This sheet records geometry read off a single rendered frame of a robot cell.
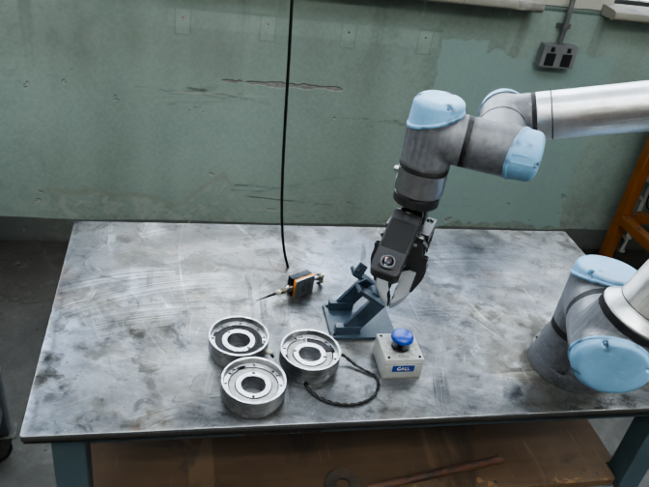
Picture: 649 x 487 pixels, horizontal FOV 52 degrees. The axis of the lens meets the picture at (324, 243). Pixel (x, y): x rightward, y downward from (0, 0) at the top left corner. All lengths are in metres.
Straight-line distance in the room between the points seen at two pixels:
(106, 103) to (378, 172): 1.13
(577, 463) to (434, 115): 0.88
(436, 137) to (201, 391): 0.55
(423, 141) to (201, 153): 1.84
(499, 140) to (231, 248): 0.70
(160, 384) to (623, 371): 0.72
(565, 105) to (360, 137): 1.77
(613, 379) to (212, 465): 0.73
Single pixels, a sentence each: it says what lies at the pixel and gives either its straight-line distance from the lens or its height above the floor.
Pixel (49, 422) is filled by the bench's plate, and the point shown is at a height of 0.80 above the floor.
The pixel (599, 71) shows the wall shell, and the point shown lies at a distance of 3.07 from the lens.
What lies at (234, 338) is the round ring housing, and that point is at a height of 0.82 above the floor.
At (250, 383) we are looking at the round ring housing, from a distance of 1.12.
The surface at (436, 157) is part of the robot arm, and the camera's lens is 0.96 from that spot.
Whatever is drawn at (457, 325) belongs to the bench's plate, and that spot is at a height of 0.80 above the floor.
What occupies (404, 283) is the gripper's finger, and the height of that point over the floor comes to 1.00.
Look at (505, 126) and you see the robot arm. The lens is 0.97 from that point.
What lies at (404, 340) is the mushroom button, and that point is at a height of 0.87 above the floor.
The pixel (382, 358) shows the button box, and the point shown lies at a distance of 1.17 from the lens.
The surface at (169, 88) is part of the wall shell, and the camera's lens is 2.61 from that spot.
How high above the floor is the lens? 1.60
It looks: 32 degrees down
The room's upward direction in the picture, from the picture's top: 9 degrees clockwise
